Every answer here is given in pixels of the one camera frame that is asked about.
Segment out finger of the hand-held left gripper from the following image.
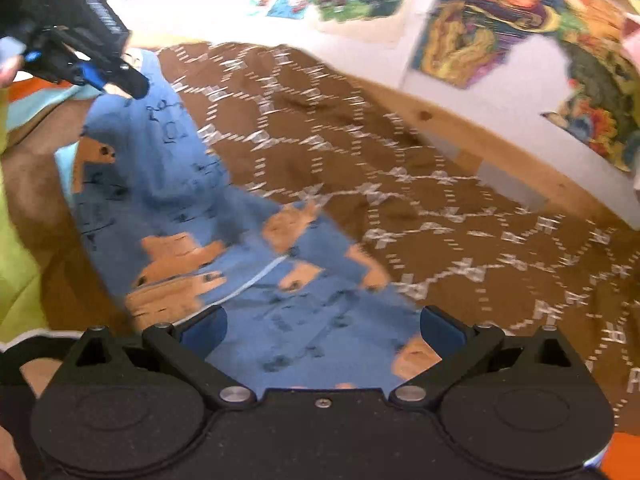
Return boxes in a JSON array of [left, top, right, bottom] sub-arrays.
[[22, 29, 87, 85], [64, 35, 151, 101]]

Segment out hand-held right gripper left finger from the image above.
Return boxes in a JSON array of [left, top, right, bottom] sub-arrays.
[[61, 305, 258, 409]]

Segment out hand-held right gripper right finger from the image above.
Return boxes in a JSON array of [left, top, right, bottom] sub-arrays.
[[388, 305, 587, 408]]

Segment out blue printed pants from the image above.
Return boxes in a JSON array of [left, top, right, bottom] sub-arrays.
[[54, 47, 447, 392]]

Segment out person's left hand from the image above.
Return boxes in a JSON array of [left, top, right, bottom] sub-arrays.
[[0, 56, 24, 89]]

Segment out brown patterned blanket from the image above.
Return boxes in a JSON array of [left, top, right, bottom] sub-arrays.
[[154, 41, 640, 441]]

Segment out pink hanging cloth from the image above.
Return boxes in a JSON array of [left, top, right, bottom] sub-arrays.
[[619, 9, 640, 57]]

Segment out wooden bed frame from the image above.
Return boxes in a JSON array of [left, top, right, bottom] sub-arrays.
[[320, 67, 640, 247]]

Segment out colourful torn wall poster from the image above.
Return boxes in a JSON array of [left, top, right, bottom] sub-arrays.
[[409, 0, 640, 175]]

